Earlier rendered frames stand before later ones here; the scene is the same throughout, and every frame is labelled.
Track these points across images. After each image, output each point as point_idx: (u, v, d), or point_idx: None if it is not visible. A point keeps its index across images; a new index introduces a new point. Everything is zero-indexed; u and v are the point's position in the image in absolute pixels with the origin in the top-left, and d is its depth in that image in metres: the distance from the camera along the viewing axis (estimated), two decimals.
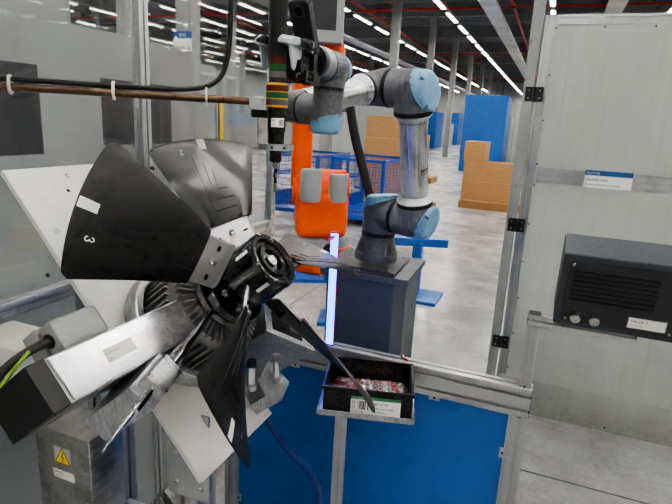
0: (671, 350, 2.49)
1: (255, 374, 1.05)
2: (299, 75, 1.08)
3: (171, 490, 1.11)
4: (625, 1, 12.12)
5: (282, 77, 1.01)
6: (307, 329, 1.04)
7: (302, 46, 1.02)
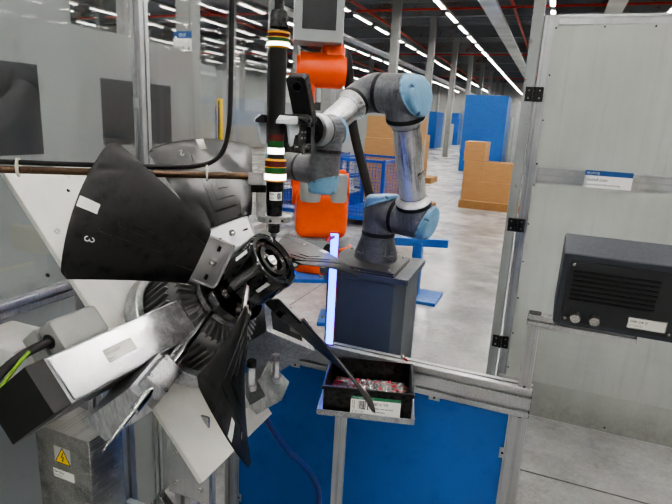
0: (671, 350, 2.49)
1: (255, 374, 1.05)
2: (297, 148, 1.11)
3: (171, 490, 1.11)
4: (625, 1, 12.12)
5: (280, 154, 1.05)
6: (307, 329, 1.04)
7: (299, 124, 1.05)
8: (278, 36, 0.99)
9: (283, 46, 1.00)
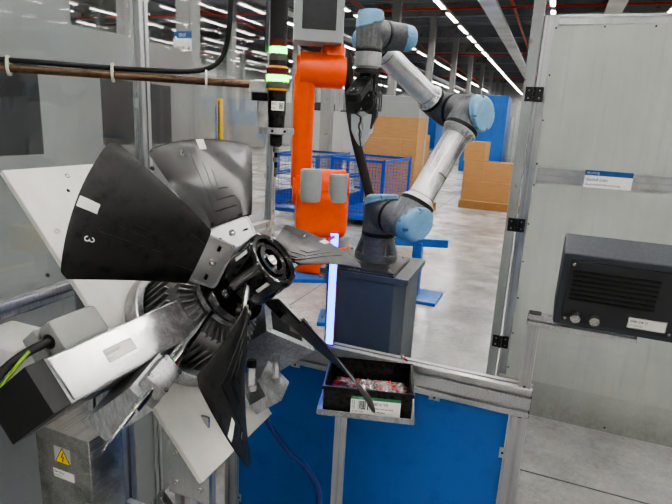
0: (671, 350, 2.49)
1: (255, 374, 1.05)
2: None
3: (171, 490, 1.11)
4: (625, 1, 12.12)
5: (282, 60, 1.01)
6: (307, 329, 1.04)
7: (372, 125, 1.50)
8: None
9: None
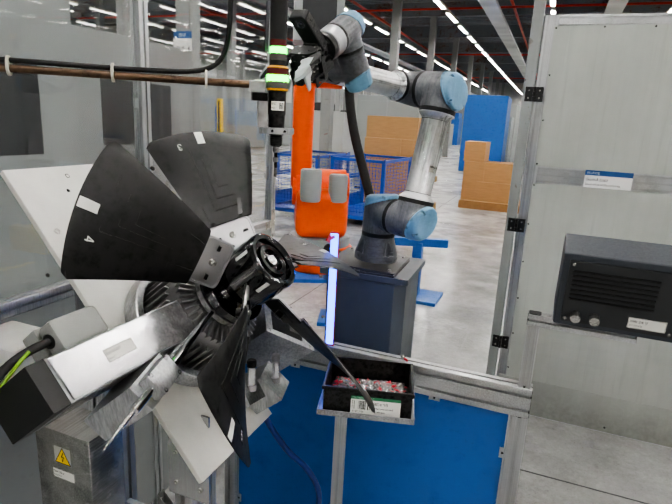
0: (671, 350, 2.49)
1: (255, 374, 1.05)
2: (312, 80, 1.25)
3: (171, 490, 1.11)
4: (625, 1, 12.12)
5: (282, 60, 1.01)
6: (242, 321, 0.90)
7: (312, 68, 1.18)
8: None
9: None
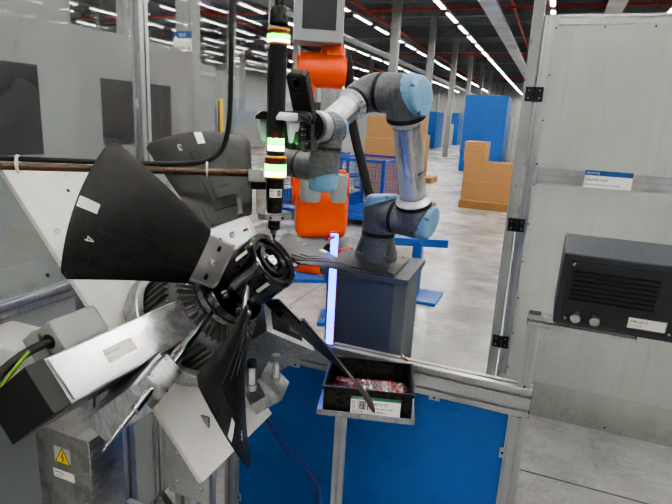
0: (671, 350, 2.49)
1: (255, 374, 1.05)
2: (297, 144, 1.11)
3: (171, 490, 1.11)
4: (625, 1, 12.12)
5: (280, 150, 1.05)
6: (242, 321, 0.90)
7: (299, 120, 1.05)
8: (278, 33, 0.99)
9: (283, 43, 1.00)
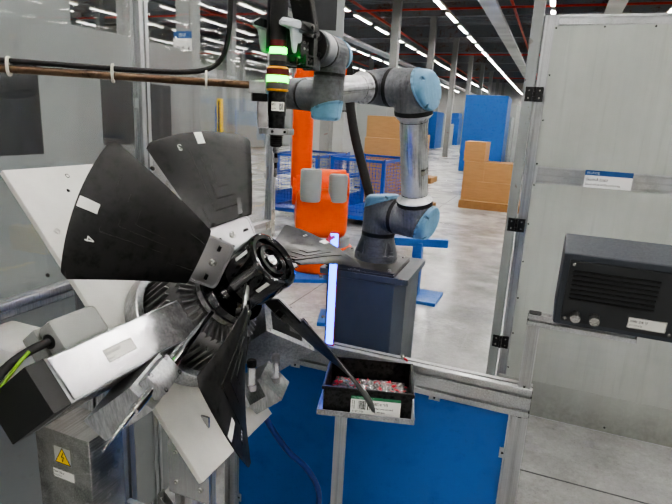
0: (671, 350, 2.49)
1: (255, 374, 1.05)
2: (299, 59, 1.07)
3: (171, 490, 1.11)
4: (625, 1, 12.12)
5: (282, 60, 1.01)
6: (242, 321, 0.90)
7: (303, 29, 1.01)
8: None
9: None
